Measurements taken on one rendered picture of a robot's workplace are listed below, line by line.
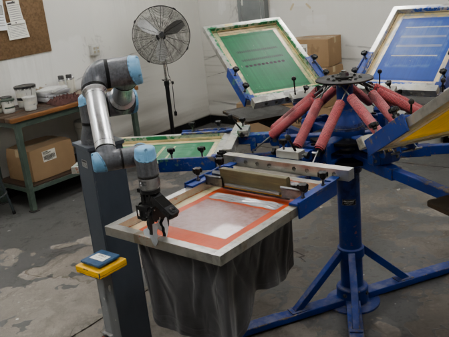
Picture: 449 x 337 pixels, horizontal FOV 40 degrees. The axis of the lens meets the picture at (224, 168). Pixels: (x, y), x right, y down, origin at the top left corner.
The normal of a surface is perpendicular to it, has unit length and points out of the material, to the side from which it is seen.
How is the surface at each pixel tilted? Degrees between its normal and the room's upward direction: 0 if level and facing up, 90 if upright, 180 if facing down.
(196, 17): 90
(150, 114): 90
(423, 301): 0
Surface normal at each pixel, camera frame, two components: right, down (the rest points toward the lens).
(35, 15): 0.78, 0.11
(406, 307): -0.10, -0.95
